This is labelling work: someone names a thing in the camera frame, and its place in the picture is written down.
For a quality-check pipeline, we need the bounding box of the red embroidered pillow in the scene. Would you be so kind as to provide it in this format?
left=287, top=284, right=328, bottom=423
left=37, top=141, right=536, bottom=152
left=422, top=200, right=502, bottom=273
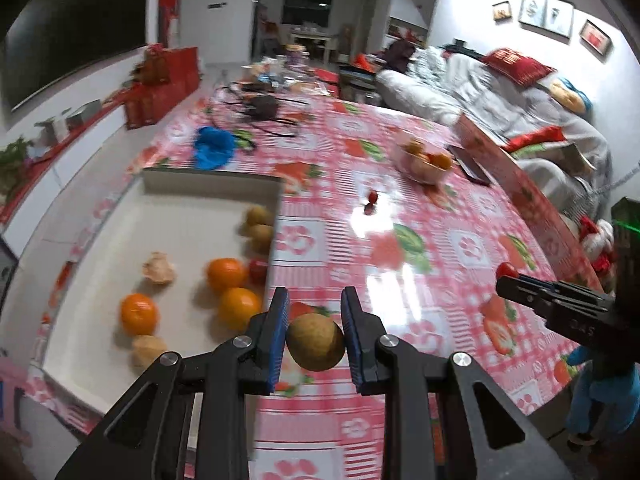
left=481, top=47, right=557, bottom=87

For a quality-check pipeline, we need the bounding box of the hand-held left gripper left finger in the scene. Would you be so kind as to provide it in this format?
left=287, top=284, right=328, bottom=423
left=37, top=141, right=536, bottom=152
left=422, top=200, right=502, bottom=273
left=55, top=286, right=291, bottom=480

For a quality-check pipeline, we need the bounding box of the crumpled grey printed blanket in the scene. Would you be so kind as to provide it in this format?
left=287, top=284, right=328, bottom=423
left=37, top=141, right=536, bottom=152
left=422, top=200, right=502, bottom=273
left=415, top=47, right=451, bottom=78

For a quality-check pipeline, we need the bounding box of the black power adapter with cable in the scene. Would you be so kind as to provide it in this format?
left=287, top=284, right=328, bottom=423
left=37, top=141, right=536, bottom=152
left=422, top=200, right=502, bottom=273
left=210, top=82, right=316, bottom=138

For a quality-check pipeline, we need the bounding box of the grey quilted sofa cover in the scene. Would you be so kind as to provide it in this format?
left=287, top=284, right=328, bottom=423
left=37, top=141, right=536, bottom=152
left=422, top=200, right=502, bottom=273
left=375, top=50, right=613, bottom=201

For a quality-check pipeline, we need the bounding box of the large red gift box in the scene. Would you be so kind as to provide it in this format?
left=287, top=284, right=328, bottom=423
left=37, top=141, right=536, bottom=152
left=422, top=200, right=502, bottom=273
left=142, top=45, right=201, bottom=98

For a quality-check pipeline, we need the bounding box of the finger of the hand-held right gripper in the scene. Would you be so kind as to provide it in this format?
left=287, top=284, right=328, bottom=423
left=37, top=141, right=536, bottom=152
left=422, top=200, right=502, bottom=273
left=496, top=276, right=613, bottom=312

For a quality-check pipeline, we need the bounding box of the red frilled cushion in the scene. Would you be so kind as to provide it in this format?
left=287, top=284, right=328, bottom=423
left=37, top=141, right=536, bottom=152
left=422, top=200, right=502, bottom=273
left=505, top=125, right=568, bottom=158

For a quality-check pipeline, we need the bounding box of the black television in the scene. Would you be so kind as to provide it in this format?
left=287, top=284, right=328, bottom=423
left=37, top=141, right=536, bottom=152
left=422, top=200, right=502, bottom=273
left=0, top=0, right=151, bottom=113

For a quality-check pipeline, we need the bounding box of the white television cabinet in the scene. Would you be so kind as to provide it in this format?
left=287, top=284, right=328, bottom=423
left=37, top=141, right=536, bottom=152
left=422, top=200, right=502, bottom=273
left=0, top=87, right=201, bottom=261

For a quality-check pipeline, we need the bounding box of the clear glass bowl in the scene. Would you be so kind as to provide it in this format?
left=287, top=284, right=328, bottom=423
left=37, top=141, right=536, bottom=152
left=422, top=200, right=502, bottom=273
left=397, top=140, right=455, bottom=185

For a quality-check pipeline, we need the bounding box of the dark backpack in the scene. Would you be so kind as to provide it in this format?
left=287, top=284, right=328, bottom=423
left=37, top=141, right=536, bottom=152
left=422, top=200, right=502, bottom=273
left=385, top=40, right=416, bottom=73

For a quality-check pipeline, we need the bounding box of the green potted plant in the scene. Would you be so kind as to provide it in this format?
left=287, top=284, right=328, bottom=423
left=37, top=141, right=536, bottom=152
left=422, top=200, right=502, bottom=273
left=0, top=137, right=33, bottom=186

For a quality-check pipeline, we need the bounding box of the person's right hand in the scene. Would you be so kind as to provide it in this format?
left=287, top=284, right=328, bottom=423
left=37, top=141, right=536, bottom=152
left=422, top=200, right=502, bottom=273
left=567, top=346, right=640, bottom=438

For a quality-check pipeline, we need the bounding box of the small red gift box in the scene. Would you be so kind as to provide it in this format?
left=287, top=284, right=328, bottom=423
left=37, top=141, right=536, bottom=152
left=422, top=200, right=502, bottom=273
left=122, top=85, right=176, bottom=128

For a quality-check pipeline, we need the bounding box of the small orange tangerine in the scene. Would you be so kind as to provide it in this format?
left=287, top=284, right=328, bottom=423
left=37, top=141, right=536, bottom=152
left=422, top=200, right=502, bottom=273
left=120, top=294, right=160, bottom=337
left=218, top=287, right=263, bottom=332
left=206, top=257, right=249, bottom=293

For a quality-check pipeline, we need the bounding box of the pile of clear snack bags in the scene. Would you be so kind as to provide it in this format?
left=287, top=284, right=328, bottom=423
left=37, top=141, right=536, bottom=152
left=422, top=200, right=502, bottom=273
left=240, top=57, right=341, bottom=96

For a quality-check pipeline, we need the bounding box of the white tray with grey rim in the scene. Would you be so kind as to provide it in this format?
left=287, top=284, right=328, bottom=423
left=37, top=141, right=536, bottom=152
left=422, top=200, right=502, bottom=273
left=42, top=167, right=286, bottom=406

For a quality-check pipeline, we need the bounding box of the red and white plush toy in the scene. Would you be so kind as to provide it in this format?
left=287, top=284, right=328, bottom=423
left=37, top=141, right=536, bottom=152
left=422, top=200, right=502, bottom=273
left=575, top=215, right=618, bottom=291

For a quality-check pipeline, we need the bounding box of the red wall hanging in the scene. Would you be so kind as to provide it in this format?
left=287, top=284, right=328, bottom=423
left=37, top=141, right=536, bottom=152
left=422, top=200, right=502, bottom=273
left=159, top=0, right=181, bottom=48

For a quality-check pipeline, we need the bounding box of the black smartphone in red case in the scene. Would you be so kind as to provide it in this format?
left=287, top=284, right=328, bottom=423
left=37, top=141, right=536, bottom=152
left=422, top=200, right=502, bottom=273
left=446, top=144, right=493, bottom=187

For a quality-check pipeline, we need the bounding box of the white framed picture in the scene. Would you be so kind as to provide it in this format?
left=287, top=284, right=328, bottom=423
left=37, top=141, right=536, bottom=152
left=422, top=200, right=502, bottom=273
left=519, top=0, right=546, bottom=27
left=544, top=0, right=575, bottom=38

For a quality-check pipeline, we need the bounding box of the grey small box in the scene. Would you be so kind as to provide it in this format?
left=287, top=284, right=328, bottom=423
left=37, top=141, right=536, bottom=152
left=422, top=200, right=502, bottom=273
left=65, top=100, right=101, bottom=128

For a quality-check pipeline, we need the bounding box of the red framed picture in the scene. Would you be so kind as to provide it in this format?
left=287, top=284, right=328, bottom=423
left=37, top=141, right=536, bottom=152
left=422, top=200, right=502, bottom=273
left=580, top=19, right=613, bottom=56

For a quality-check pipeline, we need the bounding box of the beige cardboard box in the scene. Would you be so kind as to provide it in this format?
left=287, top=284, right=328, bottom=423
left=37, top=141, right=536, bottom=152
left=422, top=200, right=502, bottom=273
left=530, top=140, right=596, bottom=173

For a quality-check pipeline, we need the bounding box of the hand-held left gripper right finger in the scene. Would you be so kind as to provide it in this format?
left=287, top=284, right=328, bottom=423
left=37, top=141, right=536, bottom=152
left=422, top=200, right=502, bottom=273
left=341, top=286, right=576, bottom=480

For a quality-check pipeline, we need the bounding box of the brown longan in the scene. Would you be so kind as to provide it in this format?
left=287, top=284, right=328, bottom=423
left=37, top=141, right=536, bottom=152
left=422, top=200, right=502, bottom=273
left=286, top=313, right=347, bottom=372
left=244, top=205, right=275, bottom=227
left=249, top=225, right=276, bottom=253

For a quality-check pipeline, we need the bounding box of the crumpled blue glove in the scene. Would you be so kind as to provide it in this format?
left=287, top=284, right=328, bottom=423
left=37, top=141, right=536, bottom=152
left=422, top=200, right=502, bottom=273
left=194, top=126, right=236, bottom=170

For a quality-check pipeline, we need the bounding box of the pink strawberry print tablecloth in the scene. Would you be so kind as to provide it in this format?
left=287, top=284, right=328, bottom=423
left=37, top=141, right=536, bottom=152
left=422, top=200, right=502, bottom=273
left=25, top=75, right=616, bottom=480

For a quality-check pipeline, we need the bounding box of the cartoon face plush cushion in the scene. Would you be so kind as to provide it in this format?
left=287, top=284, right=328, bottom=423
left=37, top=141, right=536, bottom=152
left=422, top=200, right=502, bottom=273
left=549, top=77, right=593, bottom=113

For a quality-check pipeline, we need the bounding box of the white console table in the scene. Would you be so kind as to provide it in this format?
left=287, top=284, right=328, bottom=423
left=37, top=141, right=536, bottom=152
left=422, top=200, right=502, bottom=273
left=290, top=32, right=333, bottom=63

